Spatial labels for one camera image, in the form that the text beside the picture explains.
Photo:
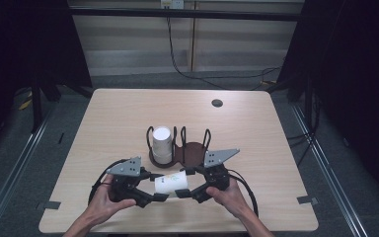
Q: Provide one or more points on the person's left hand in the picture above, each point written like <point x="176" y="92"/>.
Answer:
<point x="103" y="207"/>

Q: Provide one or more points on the leaf-print paper cup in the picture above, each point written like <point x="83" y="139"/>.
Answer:
<point x="171" y="182"/>

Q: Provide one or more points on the small black tape piece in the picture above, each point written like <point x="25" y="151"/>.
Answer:
<point x="61" y="138"/>

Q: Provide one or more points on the black curtain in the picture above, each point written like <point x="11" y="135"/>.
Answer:
<point x="352" y="49"/>
<point x="23" y="39"/>

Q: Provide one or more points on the dark brown cup holder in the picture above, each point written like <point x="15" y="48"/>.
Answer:
<point x="192" y="154"/>

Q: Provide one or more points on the white wall outlet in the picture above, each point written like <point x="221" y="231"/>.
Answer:
<point x="172" y="4"/>

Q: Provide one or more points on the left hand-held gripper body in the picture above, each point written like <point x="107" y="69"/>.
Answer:
<point x="128" y="182"/>

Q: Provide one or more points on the metal floor rail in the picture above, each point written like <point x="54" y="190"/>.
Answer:
<point x="329" y="168"/>
<point x="16" y="168"/>

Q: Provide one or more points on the person's right hand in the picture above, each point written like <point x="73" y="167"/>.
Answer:
<point x="233" y="200"/>

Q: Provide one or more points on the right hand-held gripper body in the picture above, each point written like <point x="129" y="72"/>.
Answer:
<point x="217" y="176"/>

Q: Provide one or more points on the black metal stand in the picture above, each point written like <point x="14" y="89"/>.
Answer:
<point x="36" y="108"/>

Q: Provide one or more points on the white paper cup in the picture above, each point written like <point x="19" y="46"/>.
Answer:
<point x="162" y="141"/>

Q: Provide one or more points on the black horizontal bar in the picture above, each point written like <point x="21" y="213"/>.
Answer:
<point x="184" y="14"/>

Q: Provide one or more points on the grey tape strip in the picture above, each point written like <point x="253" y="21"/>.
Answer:
<point x="49" y="205"/>
<point x="307" y="199"/>

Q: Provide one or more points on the yellow floor tape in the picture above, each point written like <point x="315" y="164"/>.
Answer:
<point x="25" y="103"/>

